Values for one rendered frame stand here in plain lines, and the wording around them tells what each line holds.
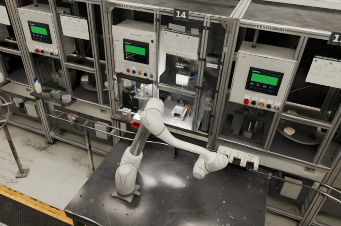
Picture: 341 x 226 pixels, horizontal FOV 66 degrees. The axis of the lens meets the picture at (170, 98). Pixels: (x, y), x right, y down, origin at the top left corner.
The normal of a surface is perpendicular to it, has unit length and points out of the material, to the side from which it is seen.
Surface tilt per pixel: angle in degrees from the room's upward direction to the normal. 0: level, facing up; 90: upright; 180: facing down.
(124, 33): 90
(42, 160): 0
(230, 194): 0
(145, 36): 90
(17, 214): 0
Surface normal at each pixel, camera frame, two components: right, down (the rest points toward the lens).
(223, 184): 0.05, -0.84
